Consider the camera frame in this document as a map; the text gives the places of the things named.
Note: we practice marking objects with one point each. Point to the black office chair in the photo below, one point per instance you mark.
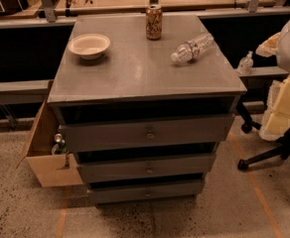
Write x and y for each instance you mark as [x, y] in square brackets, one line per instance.
[283, 150]

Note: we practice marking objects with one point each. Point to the clear sanitizer pump bottle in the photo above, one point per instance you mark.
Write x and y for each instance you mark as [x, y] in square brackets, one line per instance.
[245, 64]

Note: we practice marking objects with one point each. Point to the middle grey drawer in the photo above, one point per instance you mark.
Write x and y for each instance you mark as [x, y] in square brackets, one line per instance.
[146, 168]

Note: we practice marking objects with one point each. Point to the patterned drink can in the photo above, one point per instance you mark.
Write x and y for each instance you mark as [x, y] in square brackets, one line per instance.
[154, 19]

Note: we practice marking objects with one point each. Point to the open cardboard box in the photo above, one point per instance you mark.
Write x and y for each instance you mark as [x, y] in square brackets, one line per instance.
[50, 169]

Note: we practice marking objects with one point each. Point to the top grey drawer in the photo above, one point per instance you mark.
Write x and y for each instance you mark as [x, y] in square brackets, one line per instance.
[146, 133]

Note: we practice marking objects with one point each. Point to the grey metal desk post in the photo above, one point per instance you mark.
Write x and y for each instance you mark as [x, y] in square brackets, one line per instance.
[49, 11]

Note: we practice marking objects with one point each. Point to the grey drawer cabinet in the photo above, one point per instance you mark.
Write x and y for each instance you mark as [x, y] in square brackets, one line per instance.
[137, 80]

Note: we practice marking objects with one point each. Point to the bottom grey drawer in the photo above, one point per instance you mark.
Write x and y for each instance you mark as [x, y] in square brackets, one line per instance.
[146, 191]

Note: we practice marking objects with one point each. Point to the white paper bowl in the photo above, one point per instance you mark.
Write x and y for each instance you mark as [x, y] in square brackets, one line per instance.
[89, 46]

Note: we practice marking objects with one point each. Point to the grey drawer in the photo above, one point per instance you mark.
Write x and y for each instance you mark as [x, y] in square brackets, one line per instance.
[146, 168]
[146, 133]
[146, 191]

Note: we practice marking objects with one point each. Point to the clear plastic water bottle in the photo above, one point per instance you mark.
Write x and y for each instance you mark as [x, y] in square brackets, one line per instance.
[192, 49]

